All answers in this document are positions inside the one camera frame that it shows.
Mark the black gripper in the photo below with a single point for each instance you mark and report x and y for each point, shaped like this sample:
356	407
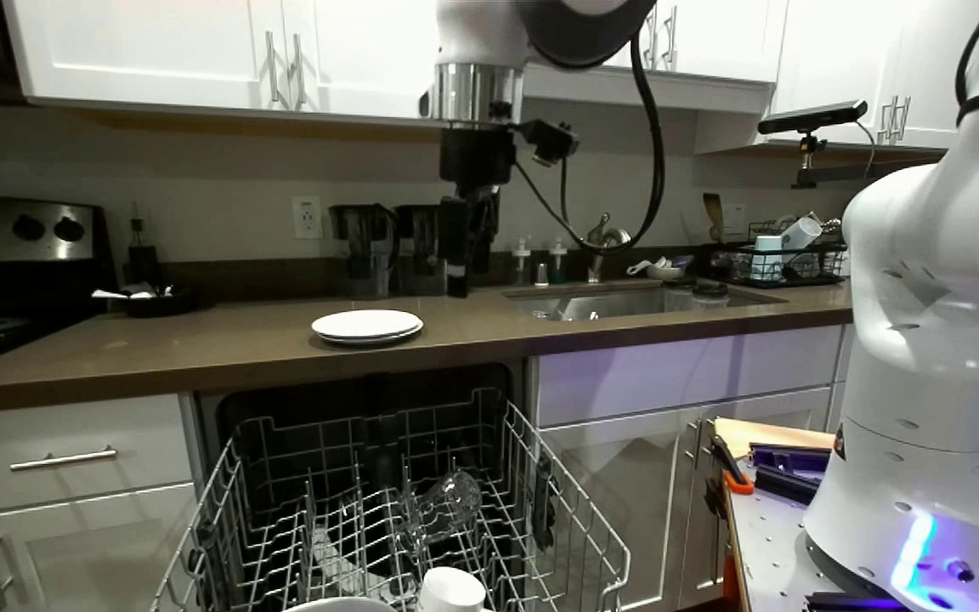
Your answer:
476	158

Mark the white dinner plate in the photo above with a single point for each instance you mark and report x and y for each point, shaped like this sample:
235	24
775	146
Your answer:
339	607

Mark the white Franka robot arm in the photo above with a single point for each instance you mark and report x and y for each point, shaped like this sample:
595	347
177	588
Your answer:
932	342

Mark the stack of white plates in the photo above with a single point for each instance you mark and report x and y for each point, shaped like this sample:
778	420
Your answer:
365	327

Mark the steel kitchen sink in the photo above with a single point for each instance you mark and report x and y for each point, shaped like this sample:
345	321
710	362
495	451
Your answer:
639	301

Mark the small soap bottle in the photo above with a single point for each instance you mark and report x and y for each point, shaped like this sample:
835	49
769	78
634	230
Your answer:
558	262
523	262

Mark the chrome faucet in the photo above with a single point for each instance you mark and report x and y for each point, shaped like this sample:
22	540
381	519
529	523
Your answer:
610	238

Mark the dishwasher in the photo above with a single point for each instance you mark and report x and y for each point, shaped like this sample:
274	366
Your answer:
288	396

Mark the white lower cabinet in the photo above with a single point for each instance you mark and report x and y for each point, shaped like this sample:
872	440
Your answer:
70	496
673	377

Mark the white cabinet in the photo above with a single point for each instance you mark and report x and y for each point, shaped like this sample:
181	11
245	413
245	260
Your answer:
70	496
172	52
673	377
852	68
717	35

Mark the clear drinking glass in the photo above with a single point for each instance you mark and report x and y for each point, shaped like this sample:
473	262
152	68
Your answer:
441	510

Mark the black dish drying rack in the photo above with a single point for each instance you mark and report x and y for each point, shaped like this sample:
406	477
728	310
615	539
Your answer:
791	262

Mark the white upper cabinet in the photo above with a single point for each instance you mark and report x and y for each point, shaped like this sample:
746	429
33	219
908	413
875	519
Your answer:
172	52
852	68
717	35

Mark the black pan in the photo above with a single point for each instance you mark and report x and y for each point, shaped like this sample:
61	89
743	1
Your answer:
152	301

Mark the dark glass bottle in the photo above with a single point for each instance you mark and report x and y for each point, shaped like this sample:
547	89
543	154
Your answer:
142	257

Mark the orange and black clamp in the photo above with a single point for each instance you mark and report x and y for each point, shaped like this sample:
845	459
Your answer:
737	469

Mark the white mug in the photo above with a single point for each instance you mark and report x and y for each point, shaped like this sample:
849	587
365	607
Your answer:
450	593

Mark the wooden board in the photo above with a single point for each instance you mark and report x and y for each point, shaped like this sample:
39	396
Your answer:
775	432

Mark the black and steel stove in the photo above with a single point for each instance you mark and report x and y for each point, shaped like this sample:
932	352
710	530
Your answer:
16	274

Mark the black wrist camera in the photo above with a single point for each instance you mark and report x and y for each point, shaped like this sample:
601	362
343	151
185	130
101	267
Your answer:
547	137

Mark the white wall outlet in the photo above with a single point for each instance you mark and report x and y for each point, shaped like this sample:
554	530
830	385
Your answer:
307	216

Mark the black camera on stand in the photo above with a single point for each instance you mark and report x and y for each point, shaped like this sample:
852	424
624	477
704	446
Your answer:
814	118

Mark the black metal bracket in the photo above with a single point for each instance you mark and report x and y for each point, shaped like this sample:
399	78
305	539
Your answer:
791	466

